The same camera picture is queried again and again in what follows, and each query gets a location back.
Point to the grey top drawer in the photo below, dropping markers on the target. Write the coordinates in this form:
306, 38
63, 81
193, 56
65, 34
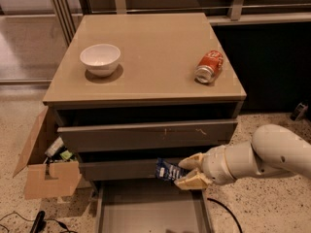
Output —
140, 136

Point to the brown cardboard box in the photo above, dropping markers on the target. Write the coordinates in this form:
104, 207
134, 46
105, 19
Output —
45, 180

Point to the dark blue rxbar wrapper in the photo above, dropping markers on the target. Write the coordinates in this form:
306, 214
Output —
168, 172

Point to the grey middle drawer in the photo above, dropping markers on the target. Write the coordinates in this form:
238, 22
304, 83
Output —
107, 170

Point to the orange soda can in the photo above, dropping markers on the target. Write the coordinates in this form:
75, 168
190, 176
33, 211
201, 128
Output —
209, 66

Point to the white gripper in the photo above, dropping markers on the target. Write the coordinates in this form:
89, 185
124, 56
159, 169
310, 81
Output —
215, 163

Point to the white ceramic bowl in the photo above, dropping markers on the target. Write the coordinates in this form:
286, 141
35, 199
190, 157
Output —
101, 60

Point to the small black floor device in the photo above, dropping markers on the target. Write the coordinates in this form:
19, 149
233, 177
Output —
299, 111

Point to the grey three-drawer cabinet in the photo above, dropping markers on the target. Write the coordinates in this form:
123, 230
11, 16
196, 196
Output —
154, 81

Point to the green packet in box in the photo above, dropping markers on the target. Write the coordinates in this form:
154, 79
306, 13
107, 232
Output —
66, 155

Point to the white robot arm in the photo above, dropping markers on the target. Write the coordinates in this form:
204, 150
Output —
273, 152

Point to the grey open bottom drawer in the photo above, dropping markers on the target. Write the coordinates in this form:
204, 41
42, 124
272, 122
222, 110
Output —
150, 206

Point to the white packet in box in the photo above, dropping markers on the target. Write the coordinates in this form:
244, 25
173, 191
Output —
54, 147

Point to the metal railing frame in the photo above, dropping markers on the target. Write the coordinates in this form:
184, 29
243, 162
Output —
220, 12

